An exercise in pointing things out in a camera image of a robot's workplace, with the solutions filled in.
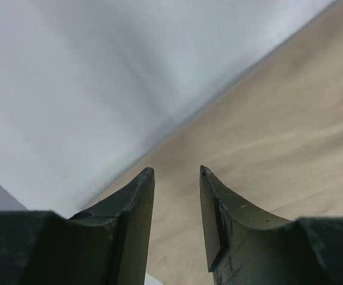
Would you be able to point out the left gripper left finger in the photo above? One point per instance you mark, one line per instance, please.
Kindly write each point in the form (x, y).
(106, 243)

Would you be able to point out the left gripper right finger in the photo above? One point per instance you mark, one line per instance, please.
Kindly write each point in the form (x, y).
(245, 244)

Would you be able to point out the beige t shirt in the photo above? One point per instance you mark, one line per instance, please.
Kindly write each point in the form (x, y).
(275, 137)

